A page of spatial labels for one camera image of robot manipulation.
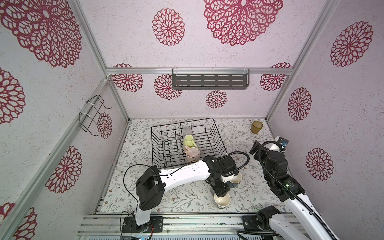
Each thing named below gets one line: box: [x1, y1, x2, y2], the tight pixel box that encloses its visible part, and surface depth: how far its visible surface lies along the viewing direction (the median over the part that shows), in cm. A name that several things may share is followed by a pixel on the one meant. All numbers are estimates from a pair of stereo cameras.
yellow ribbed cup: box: [251, 120, 263, 134], surface depth 112 cm
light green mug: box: [183, 134, 198, 149], surface depth 94 cm
